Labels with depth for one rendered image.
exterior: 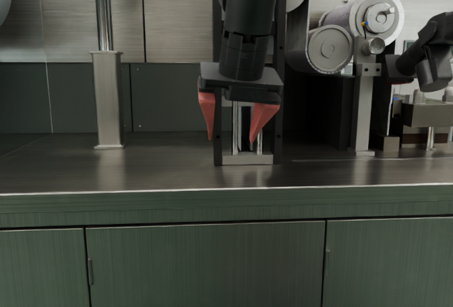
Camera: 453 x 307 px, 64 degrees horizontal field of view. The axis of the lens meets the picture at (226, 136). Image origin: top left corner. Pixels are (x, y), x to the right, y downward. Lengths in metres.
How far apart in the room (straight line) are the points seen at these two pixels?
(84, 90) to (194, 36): 0.42
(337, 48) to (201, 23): 0.49
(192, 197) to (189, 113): 0.63
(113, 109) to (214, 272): 0.53
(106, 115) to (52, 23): 0.43
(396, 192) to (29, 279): 0.76
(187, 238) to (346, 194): 0.33
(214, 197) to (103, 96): 0.50
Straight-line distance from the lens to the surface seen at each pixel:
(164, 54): 1.29
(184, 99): 1.30
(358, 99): 1.01
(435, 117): 1.12
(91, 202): 0.74
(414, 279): 0.95
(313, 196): 0.74
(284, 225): 0.78
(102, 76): 1.07
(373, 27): 1.04
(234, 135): 0.85
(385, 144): 1.09
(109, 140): 1.08
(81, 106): 1.36
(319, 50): 1.01
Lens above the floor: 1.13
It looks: 11 degrees down
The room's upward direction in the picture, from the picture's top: straight up
